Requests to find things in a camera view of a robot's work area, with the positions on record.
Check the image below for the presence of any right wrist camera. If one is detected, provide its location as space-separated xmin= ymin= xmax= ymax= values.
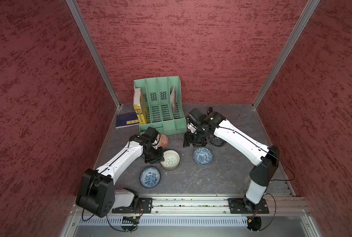
xmin=186 ymin=108 xmax=207 ymax=132

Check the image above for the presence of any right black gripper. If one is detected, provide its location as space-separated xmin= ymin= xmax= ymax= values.
xmin=183 ymin=123 xmax=211 ymax=147

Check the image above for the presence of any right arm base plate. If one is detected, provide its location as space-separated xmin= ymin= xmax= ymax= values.
xmin=228 ymin=198 xmax=270 ymax=215

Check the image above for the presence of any orange patterned bowl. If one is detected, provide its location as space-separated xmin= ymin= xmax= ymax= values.
xmin=158 ymin=134 xmax=169 ymax=149

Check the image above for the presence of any aluminium mounting rail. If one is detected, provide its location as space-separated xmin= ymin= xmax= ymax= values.
xmin=70 ymin=194 xmax=311 ymax=217

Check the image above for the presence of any blue swirl pattern bowl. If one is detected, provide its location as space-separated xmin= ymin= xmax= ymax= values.
xmin=193 ymin=147 xmax=213 ymax=166

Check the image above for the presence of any dark flower shaped bowl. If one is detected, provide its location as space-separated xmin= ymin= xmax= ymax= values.
xmin=210 ymin=136 xmax=226 ymax=147

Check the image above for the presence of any yellow book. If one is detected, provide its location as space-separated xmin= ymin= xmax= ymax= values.
xmin=133 ymin=104 xmax=148 ymax=125

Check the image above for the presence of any blue floral rimmed bowl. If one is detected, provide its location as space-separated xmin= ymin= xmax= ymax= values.
xmin=139 ymin=166 xmax=161 ymax=189

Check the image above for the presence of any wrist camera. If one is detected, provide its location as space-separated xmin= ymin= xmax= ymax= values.
xmin=186 ymin=108 xmax=207 ymax=132
xmin=142 ymin=127 xmax=161 ymax=147

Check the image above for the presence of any green plastic file organizer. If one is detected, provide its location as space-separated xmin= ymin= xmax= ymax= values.
xmin=133 ymin=76 xmax=187 ymax=135

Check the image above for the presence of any thin book in organizer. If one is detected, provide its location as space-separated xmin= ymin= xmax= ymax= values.
xmin=170 ymin=86 xmax=176 ymax=113

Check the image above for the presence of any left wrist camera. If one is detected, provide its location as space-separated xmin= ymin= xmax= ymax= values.
xmin=142 ymin=127 xmax=161 ymax=147

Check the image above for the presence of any dark blue book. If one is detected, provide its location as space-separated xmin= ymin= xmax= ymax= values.
xmin=116 ymin=112 xmax=139 ymax=128

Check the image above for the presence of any white green lattice bowl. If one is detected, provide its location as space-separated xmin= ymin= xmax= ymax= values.
xmin=161 ymin=150 xmax=180 ymax=171

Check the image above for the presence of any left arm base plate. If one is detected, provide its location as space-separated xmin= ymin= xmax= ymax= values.
xmin=111 ymin=197 xmax=153 ymax=214

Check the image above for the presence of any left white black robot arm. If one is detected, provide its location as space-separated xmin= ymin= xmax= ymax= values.
xmin=76 ymin=134 xmax=164 ymax=218

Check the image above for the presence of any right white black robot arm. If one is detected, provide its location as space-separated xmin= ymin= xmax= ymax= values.
xmin=183 ymin=108 xmax=279 ymax=213

